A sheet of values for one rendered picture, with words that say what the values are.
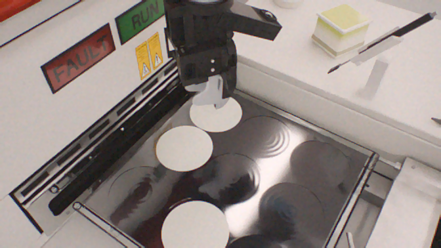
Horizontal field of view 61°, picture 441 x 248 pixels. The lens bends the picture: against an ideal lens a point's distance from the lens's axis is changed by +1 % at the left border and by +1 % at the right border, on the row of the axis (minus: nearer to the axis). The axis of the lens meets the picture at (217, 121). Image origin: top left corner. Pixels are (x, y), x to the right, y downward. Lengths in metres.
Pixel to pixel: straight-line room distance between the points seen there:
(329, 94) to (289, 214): 0.23
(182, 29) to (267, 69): 0.27
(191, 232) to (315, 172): 0.23
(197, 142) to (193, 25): 0.26
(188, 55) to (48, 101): 0.20
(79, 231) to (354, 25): 0.61
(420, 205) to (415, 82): 0.22
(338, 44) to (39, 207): 0.58
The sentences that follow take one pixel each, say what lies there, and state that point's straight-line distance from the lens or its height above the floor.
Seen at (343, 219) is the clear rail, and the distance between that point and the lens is 0.62.
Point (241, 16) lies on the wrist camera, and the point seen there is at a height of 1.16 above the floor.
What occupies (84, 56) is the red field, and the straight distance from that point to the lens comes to 0.56.
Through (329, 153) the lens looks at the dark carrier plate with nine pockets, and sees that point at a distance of 0.69.
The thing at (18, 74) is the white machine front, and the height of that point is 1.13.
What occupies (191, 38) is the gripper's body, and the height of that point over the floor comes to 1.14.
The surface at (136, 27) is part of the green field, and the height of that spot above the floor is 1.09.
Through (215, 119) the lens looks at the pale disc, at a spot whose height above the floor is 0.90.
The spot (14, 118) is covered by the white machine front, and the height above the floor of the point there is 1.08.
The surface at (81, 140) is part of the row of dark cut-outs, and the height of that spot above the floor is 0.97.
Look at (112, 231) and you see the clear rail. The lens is 0.60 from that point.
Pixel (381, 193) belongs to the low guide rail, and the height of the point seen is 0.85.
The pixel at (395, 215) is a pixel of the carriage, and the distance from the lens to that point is 0.68.
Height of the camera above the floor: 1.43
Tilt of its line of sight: 49 degrees down
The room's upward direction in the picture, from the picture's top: straight up
